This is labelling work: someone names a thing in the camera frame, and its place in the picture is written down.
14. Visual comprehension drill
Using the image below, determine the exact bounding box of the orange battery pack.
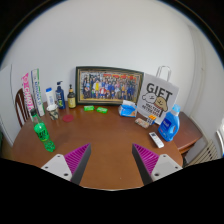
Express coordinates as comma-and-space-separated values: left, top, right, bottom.
147, 115, 156, 125

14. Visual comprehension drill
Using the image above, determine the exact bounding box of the green small packet right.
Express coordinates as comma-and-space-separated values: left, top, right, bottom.
96, 107, 108, 114

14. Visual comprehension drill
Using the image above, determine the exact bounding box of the blue tissue pack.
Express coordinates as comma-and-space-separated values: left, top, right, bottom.
118, 100, 137, 117

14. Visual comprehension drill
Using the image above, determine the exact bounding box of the pink tall box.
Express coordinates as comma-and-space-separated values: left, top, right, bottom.
21, 73, 34, 113

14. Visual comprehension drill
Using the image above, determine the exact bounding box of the green small packet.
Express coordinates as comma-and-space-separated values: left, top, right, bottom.
96, 107, 108, 114
84, 105, 95, 111

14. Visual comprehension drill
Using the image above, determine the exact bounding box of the green small packet left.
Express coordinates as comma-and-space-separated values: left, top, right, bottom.
84, 105, 95, 111

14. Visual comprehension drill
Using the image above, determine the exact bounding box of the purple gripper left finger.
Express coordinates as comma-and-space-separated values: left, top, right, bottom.
42, 143, 91, 185

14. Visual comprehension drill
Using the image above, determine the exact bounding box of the brown pump bottle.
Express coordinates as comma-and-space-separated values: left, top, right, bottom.
67, 84, 76, 109

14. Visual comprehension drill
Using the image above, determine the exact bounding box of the red round coaster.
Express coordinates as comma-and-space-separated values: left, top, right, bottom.
62, 114, 74, 122

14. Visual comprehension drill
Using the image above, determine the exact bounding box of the wooden chair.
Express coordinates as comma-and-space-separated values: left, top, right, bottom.
15, 88, 29, 126

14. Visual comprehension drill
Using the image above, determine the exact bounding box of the small snack packet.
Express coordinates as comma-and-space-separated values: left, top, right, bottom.
135, 118, 149, 129

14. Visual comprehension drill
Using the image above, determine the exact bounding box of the white small bottle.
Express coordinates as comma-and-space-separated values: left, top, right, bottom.
45, 87, 55, 106

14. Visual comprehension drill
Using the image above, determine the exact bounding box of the framed group photo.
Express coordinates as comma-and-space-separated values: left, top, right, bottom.
75, 66, 143, 105

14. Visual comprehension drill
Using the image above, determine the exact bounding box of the white remote control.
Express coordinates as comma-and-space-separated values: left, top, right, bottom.
149, 132, 164, 148

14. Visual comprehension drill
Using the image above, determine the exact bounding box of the white green tall box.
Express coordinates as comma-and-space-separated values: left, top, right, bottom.
31, 69, 45, 116

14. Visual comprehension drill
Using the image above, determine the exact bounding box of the white radiator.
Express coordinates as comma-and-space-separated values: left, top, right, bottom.
188, 140, 218, 166

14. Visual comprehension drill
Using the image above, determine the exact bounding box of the blue detergent bottle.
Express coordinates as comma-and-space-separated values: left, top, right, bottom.
158, 104, 180, 142

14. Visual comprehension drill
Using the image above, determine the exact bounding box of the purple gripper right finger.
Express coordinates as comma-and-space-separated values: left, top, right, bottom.
132, 144, 182, 185

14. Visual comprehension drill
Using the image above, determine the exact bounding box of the dark blue pump bottle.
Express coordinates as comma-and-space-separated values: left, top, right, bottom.
55, 81, 65, 109

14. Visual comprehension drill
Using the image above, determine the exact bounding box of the white gift paper bag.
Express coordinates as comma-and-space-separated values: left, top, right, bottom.
137, 66, 179, 124

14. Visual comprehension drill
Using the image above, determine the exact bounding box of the paper cup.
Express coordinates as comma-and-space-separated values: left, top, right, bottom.
47, 104, 59, 120

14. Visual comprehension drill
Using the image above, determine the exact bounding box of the green plastic bottle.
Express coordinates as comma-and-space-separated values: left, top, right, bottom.
30, 108, 55, 152

